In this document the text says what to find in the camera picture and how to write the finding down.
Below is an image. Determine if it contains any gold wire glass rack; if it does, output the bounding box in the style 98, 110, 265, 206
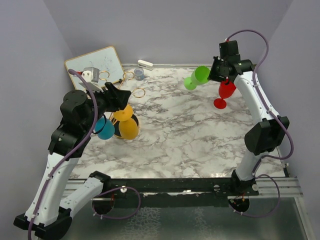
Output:
101, 71, 146, 140

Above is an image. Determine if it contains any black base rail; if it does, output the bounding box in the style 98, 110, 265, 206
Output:
91, 171, 259, 212

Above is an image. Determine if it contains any red wine glass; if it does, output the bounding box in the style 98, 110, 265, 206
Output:
213, 79, 236, 109

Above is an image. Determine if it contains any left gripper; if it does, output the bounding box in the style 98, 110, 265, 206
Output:
83, 81, 131, 132

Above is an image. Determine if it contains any whiteboard with wooden frame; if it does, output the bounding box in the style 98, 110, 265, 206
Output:
64, 46, 124, 87

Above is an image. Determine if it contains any blue wine glass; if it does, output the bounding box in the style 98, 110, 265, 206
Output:
93, 117, 115, 140

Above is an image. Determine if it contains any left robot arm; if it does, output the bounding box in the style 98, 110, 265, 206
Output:
13, 82, 131, 240

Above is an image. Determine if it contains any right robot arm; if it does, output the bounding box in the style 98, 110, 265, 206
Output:
208, 55, 290, 196

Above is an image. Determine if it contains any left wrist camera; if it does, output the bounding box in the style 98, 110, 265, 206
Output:
79, 67, 103, 92

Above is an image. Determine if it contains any green wine glass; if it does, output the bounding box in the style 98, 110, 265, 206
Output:
183, 65, 210, 91

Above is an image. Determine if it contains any orange wine glass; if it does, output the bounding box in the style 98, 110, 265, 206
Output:
113, 104, 139, 140

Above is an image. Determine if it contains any white whiteboard eraser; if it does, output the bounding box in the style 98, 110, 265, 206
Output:
137, 59, 154, 71

